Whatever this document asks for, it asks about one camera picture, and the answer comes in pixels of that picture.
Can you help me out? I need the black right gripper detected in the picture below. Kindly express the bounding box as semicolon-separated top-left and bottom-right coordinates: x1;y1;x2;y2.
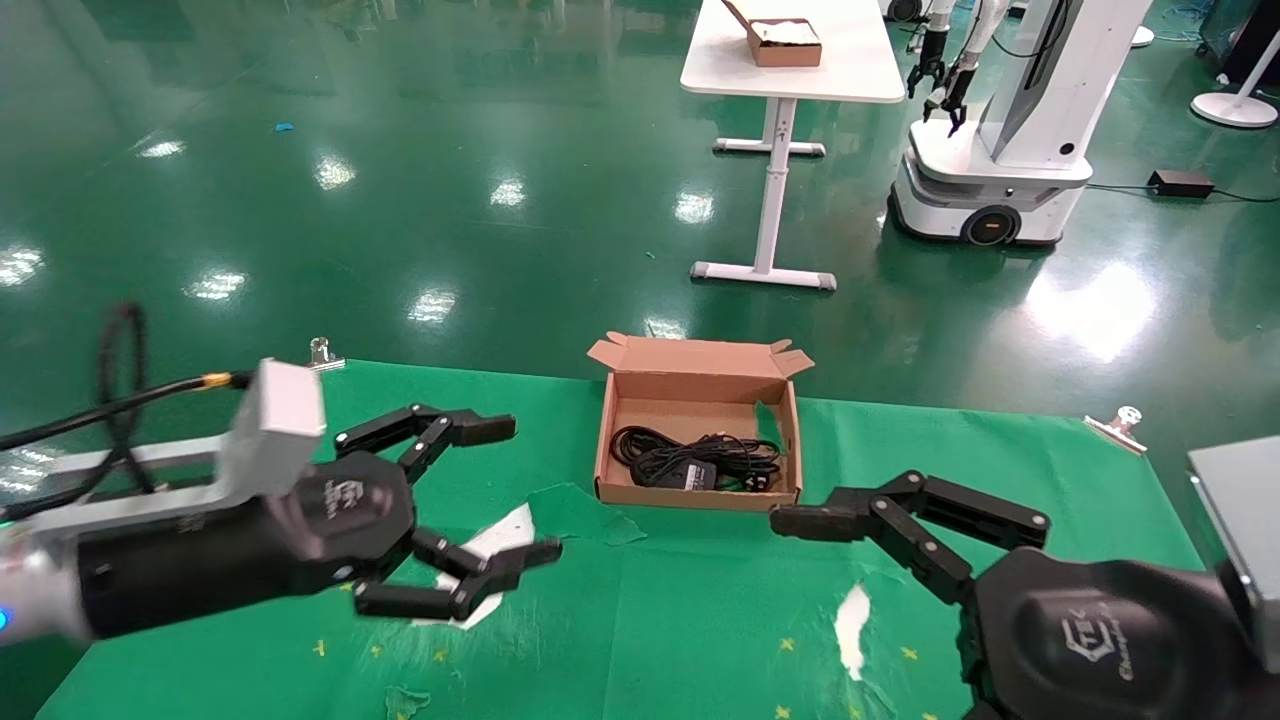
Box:
770;470;1280;720

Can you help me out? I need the background robot black gripper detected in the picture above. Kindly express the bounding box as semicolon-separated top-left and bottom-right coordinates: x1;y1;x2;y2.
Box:
907;28;947;99
924;58;973;137

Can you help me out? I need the black power cord with plug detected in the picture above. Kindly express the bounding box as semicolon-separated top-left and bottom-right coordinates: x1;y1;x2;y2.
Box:
610;426;783;491

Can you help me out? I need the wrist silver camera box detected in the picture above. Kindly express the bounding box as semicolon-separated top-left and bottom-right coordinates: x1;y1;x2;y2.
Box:
1187;435;1280;674
0;358;328;543

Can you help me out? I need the white round stand base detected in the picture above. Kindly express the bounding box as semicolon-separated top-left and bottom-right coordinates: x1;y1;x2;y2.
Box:
1190;30;1280;129

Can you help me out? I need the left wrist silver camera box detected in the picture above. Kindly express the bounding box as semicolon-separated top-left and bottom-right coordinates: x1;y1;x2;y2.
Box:
0;358;328;543

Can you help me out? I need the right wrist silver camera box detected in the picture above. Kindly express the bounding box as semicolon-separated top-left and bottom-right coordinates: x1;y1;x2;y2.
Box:
1187;435;1280;674

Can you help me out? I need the white standing desk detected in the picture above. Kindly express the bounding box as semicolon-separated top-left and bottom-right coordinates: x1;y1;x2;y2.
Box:
680;0;906;292

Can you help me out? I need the open brown cardboard box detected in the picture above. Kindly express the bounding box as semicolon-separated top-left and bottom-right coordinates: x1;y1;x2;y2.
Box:
587;332;816;514

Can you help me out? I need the black charger with thin cable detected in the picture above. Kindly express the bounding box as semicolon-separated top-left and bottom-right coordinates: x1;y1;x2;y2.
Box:
650;455;779;493

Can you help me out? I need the torn green table cloth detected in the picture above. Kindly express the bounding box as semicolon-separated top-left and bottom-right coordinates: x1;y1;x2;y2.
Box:
35;360;1206;720

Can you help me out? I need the upright green cloth scrap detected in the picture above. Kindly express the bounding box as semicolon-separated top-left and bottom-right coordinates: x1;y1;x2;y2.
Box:
753;400;791;453

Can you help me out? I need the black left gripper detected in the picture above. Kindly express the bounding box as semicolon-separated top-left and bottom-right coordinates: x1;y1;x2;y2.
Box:
75;404;563;641

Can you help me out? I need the black power brick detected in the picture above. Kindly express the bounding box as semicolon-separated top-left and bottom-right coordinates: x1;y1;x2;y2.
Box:
1147;170;1214;198

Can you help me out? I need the small brown box with papers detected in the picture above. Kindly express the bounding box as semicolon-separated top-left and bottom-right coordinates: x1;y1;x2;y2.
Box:
722;0;823;69

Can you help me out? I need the white wheeled background robot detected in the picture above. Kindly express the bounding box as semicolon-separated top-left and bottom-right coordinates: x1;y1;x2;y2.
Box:
888;0;1156;247

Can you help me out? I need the black floor cable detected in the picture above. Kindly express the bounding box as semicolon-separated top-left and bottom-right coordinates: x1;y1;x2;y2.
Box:
1085;182;1280;205

